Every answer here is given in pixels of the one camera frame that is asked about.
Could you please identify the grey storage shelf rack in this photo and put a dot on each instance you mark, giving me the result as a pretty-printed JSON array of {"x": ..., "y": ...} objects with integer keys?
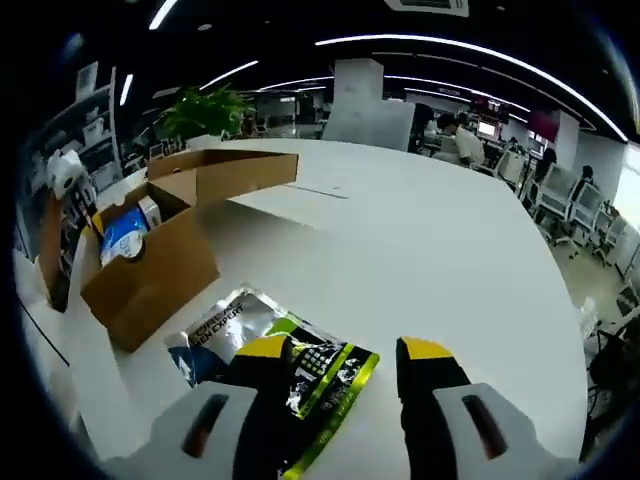
[{"x": 95, "y": 130}]

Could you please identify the black office chair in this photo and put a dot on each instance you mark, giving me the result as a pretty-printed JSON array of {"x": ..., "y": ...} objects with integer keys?
[{"x": 612, "y": 360}]

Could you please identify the white partition panel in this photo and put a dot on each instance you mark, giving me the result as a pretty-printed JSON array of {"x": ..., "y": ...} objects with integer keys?
[{"x": 370, "y": 127}]

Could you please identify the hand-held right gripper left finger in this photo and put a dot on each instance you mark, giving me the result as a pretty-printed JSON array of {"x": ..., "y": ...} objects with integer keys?
[{"x": 200, "y": 430}]

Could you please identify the ceiling air conditioner vent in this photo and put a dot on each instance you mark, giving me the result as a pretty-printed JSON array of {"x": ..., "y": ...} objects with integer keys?
[{"x": 425, "y": 6}]

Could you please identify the white medicine carton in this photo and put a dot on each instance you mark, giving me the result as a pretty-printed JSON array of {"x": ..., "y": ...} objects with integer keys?
[{"x": 149, "y": 210}]

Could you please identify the brown cardboard shoe box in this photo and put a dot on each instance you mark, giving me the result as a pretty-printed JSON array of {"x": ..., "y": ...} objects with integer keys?
[{"x": 150, "y": 290}]

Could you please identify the red wall screen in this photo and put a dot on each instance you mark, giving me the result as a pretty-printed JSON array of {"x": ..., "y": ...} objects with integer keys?
[
  {"x": 490, "y": 112},
  {"x": 544, "y": 125}
]

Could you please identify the silver green soft pouch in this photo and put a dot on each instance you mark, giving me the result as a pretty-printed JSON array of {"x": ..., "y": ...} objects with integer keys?
[{"x": 230, "y": 320}]

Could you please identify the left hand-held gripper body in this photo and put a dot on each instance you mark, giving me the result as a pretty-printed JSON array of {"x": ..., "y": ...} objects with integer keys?
[{"x": 67, "y": 172}]

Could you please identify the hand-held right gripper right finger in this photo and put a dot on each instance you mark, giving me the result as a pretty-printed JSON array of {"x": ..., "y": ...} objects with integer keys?
[{"x": 465, "y": 430}]

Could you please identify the blue soft tissue pack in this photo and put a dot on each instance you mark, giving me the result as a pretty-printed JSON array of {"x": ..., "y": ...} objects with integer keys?
[{"x": 120, "y": 235}]

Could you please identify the short ceiling light bar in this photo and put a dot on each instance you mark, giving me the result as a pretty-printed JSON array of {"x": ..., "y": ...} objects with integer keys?
[
  {"x": 230, "y": 75},
  {"x": 127, "y": 90}
]

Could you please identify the curved ceiling light strip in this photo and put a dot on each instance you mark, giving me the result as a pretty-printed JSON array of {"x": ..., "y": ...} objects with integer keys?
[{"x": 475, "y": 50}]

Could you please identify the green potted plant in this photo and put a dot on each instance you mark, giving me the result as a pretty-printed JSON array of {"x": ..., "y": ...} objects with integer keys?
[{"x": 205, "y": 112}]

